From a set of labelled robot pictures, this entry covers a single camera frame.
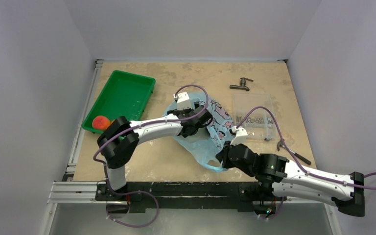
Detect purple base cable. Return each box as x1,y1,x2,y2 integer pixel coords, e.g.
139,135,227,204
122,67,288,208
256,198,286,221
105,190,160,228

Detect fake peach fruit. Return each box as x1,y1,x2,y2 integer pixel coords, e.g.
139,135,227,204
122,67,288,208
92,116,112,131

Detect green plastic tray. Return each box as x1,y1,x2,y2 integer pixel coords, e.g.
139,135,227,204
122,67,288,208
82,70,156,134

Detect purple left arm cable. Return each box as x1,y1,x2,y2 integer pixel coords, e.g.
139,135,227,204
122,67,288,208
93,85,210,192

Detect clear plastic screw box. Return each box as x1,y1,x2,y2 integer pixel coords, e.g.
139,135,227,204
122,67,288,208
233,93,278,141

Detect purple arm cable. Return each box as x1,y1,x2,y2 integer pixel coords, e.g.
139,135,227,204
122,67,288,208
93,85,210,192
235,106,376,191

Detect aluminium frame rail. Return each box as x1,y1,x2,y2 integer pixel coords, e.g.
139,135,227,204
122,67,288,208
47,59,104,205

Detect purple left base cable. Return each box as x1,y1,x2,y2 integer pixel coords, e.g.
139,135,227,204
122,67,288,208
105,190,160,228

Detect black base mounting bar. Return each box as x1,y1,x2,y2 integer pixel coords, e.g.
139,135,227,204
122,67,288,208
95,182,286,215

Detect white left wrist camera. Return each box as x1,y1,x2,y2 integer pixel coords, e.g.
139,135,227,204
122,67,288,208
174,92,192,111

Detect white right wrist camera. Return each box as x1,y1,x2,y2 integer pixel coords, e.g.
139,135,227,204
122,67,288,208
230,126,248,146

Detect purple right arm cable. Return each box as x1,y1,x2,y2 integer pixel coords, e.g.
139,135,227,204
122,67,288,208
235,106,376,191

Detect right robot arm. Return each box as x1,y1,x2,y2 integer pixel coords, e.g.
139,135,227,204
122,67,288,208
216,144,365,217

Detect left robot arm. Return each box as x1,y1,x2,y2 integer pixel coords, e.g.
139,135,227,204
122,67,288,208
96,105,212,200

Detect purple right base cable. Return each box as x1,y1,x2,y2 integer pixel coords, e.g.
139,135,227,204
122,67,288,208
256,198,286,221

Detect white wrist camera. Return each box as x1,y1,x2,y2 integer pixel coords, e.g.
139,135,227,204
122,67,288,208
230,126,248,146
174,92,192,111

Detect light blue plastic bag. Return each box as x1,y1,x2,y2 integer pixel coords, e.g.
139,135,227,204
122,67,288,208
174,96,234,173

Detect dark metal faucet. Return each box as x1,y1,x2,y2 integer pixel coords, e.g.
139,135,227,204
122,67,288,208
229,77,254,92

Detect black handled pliers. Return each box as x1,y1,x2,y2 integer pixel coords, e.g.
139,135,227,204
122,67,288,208
277,141,312,165

